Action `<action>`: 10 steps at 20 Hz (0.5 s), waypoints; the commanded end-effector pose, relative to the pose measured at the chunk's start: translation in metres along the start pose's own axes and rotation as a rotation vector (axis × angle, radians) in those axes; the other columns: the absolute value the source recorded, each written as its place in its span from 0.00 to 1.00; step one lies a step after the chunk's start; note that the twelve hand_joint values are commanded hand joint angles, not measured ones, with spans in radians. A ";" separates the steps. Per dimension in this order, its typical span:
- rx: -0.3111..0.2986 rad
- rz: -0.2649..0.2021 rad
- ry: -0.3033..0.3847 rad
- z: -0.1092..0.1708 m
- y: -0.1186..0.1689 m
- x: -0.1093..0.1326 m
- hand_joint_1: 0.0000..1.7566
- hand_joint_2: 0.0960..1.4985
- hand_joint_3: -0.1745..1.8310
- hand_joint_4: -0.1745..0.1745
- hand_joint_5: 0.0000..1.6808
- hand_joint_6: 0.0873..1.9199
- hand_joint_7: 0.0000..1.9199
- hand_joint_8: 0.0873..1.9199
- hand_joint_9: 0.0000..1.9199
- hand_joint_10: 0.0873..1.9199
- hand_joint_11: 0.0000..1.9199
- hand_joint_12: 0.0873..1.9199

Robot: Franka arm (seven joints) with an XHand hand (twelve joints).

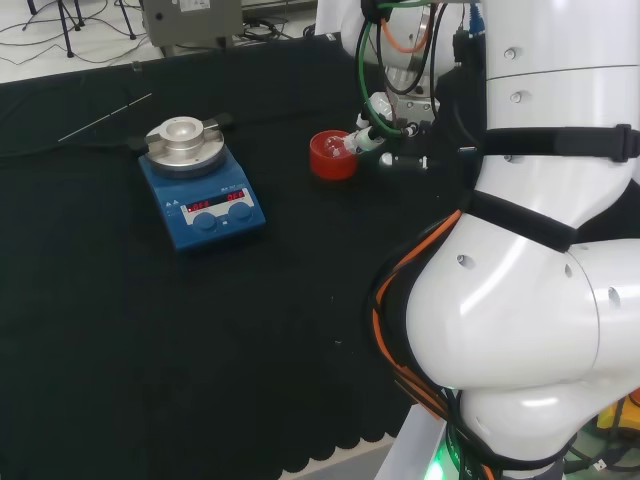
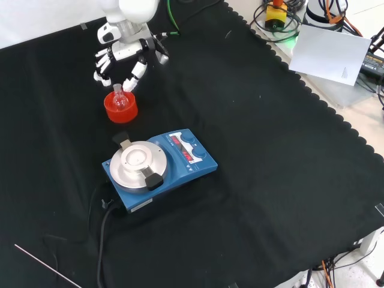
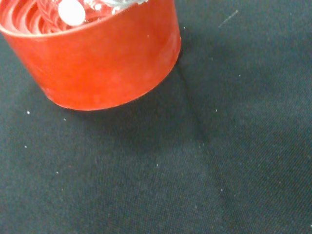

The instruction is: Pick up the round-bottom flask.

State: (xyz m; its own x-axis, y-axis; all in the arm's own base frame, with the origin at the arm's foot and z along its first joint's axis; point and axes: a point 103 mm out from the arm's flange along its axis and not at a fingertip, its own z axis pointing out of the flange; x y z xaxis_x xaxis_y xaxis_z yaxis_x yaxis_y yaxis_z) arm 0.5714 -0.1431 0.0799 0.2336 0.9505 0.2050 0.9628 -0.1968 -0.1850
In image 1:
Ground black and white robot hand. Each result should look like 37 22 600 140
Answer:
355 91 442 174

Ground clear round-bottom glass flask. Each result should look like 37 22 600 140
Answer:
323 131 359 160

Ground red round flask holder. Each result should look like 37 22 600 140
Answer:
308 129 359 182

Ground blue-base heater with steel plate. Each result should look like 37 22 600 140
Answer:
127 113 268 255

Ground grey metal cabinet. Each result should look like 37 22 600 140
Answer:
141 0 245 49

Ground black bench cloth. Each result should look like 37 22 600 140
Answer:
0 32 501 476

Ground thin glass rod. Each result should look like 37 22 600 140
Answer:
57 92 153 143

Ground black tripod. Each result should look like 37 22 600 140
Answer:
24 0 137 59

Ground green cable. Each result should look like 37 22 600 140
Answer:
354 0 404 137

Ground black heater power cable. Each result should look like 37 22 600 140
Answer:
0 112 132 160

